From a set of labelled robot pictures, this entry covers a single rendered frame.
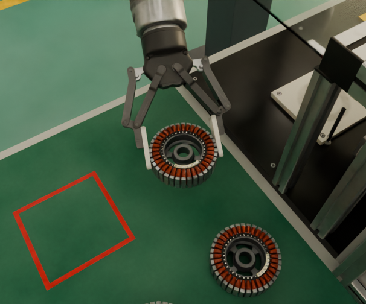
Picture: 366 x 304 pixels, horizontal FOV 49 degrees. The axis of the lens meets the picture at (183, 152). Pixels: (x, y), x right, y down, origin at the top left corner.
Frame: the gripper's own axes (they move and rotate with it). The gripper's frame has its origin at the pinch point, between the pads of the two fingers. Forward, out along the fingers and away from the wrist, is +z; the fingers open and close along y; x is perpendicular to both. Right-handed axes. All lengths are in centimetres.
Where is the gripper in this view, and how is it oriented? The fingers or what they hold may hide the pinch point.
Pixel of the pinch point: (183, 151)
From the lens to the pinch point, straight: 66.0
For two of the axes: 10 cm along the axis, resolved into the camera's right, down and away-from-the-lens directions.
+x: 0.9, -0.7, -9.9
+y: -9.8, 1.7, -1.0
